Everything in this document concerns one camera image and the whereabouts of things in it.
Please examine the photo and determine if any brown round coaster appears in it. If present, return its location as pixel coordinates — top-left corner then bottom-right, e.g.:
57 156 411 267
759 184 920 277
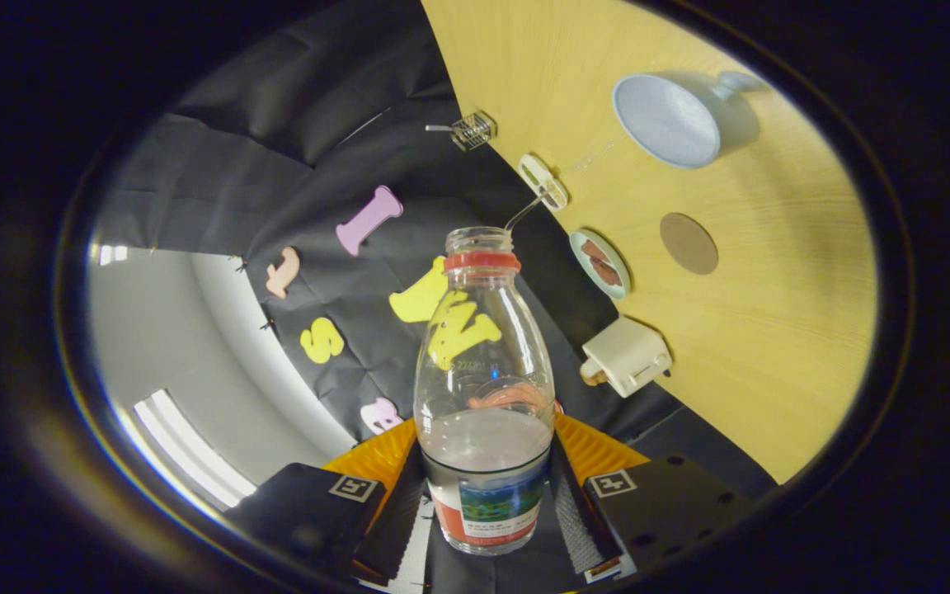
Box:
659 212 720 276

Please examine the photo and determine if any wooden table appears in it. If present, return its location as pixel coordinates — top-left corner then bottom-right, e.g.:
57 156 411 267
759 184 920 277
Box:
421 0 878 485

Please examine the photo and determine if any white divided dish with grains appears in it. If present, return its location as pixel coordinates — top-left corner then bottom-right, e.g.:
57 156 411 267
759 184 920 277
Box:
518 153 569 212

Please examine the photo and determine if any white toaster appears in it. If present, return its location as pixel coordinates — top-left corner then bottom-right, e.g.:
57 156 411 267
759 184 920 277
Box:
580 316 674 398

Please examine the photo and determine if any long ceiling light panel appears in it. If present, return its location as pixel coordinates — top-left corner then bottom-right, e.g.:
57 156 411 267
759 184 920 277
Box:
133 389 257 508

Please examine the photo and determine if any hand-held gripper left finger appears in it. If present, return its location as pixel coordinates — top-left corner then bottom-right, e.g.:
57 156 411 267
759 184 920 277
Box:
223 417 428 585

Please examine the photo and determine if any clear juice bottle red label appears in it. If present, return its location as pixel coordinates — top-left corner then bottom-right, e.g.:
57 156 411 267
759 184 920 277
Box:
413 226 557 556

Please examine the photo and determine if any light green plate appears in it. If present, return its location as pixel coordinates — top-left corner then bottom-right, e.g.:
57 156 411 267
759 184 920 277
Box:
568 229 632 301

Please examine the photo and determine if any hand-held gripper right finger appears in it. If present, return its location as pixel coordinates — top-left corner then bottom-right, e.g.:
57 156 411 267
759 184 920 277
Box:
549 410 753 585

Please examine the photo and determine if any white cup with handle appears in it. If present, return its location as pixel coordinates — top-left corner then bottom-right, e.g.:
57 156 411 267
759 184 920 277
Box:
612 70 764 170

